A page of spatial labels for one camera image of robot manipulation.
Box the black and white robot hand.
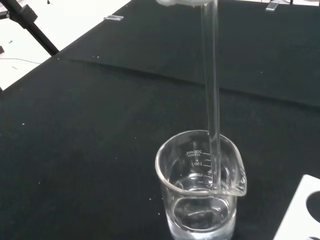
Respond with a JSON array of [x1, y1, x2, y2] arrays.
[[155, 0, 210, 7]]

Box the clear glass beaker with water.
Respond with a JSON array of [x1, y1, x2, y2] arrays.
[[154, 129, 248, 240]]

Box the white test tube rack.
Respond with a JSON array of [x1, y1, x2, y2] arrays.
[[272, 174, 320, 240]]

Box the black cloth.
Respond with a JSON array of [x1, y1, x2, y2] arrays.
[[0, 0, 320, 240]]

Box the thin blue wire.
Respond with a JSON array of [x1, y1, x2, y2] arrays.
[[0, 57, 41, 65]]

